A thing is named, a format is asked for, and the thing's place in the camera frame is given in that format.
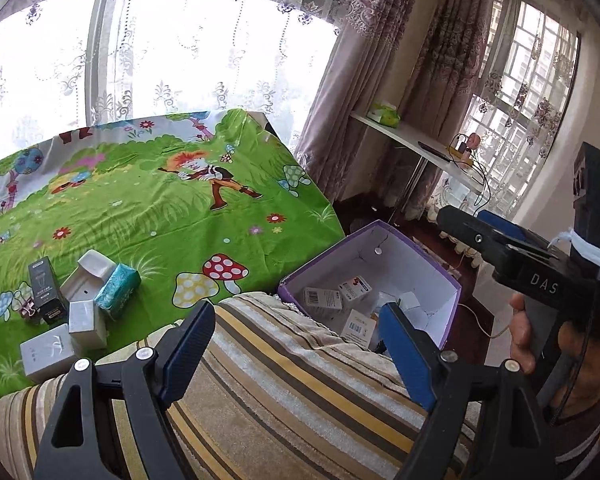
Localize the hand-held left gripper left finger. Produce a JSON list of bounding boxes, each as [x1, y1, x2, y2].
[[32, 300, 217, 480]]

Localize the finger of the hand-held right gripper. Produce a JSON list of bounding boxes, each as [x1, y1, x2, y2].
[[477, 210, 573, 261], [436, 205, 512, 272]]

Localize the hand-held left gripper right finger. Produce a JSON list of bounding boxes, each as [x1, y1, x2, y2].
[[379, 301, 556, 480]]

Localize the white barcode box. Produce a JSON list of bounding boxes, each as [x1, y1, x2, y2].
[[341, 309, 376, 348]]

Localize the purple cardboard box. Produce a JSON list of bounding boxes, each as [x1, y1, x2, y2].
[[277, 220, 463, 363]]

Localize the white box with red print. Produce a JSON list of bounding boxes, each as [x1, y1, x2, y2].
[[339, 276, 372, 302]]

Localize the white box with grey text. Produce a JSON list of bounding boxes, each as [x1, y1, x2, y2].
[[304, 287, 344, 311]]

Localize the person's right forearm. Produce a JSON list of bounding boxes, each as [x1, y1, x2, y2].
[[545, 380, 600, 466]]

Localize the person's right hand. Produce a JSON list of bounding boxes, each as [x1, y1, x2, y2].
[[509, 292, 600, 419]]

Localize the yellow power strip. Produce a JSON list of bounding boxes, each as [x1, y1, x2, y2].
[[447, 132, 483, 166]]

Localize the black phone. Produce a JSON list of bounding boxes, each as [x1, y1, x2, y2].
[[417, 141, 451, 161]]

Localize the teal tissue pack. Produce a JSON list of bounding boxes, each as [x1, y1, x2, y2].
[[94, 263, 142, 321]]

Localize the shiny silver box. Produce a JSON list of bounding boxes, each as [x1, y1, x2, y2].
[[69, 300, 108, 351]]

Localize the white shelf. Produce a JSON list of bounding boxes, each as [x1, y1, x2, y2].
[[350, 110, 486, 221]]

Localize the white plastic tray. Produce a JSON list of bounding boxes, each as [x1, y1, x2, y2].
[[60, 250, 118, 303]]

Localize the green cartoon printed blanket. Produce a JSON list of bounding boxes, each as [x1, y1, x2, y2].
[[0, 108, 346, 406]]

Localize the grey box with white mark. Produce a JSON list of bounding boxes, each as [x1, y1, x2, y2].
[[20, 325, 83, 386]]

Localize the green tissue pack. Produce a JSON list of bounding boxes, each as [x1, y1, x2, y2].
[[367, 102, 401, 128]]

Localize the black printed box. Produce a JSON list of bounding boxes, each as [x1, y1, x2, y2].
[[27, 256, 70, 325]]

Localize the mauve patterned curtain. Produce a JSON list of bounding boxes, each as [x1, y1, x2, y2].
[[295, 0, 496, 206]]

